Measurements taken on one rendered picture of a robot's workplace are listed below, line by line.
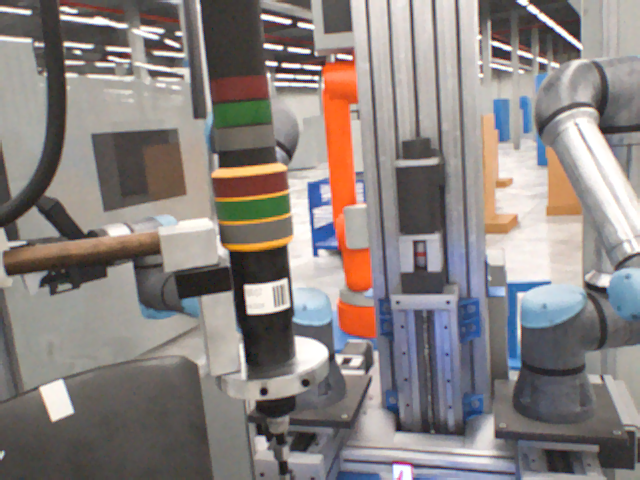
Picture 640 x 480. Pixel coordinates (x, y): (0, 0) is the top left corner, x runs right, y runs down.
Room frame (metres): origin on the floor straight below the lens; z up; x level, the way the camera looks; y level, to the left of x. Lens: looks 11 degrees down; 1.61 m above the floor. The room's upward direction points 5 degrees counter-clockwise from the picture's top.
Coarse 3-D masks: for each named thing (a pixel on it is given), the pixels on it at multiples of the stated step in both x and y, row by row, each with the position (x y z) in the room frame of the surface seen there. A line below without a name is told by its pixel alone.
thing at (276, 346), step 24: (240, 264) 0.32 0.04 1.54; (264, 264) 0.32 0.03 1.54; (288, 264) 0.34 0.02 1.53; (240, 288) 0.33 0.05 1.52; (264, 288) 0.32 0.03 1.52; (288, 288) 0.33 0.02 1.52; (240, 312) 0.33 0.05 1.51; (264, 312) 0.32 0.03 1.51; (288, 312) 0.33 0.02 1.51; (264, 336) 0.32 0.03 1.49; (288, 336) 0.33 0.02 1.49; (264, 360) 0.32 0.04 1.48; (288, 360) 0.33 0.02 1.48; (264, 408) 0.33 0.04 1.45; (288, 408) 0.33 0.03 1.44
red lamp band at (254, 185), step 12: (216, 180) 0.33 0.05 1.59; (228, 180) 0.32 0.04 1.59; (240, 180) 0.32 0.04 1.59; (252, 180) 0.32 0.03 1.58; (264, 180) 0.32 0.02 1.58; (276, 180) 0.32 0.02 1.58; (288, 180) 0.34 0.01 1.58; (216, 192) 0.33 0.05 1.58; (228, 192) 0.32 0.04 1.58; (240, 192) 0.32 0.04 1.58; (252, 192) 0.32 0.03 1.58; (264, 192) 0.32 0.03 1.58; (276, 192) 0.32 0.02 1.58
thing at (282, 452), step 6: (276, 438) 0.34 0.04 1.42; (282, 438) 0.34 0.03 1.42; (276, 444) 0.34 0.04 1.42; (282, 444) 0.34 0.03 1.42; (288, 444) 0.34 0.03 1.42; (276, 450) 0.33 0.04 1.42; (282, 450) 0.33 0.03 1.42; (288, 450) 0.34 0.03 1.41; (276, 456) 0.34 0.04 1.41; (282, 456) 0.33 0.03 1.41; (288, 456) 0.34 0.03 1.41; (282, 462) 0.34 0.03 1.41; (282, 468) 0.34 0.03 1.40; (288, 468) 0.34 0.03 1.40; (282, 474) 0.34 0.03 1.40; (288, 474) 0.34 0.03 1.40
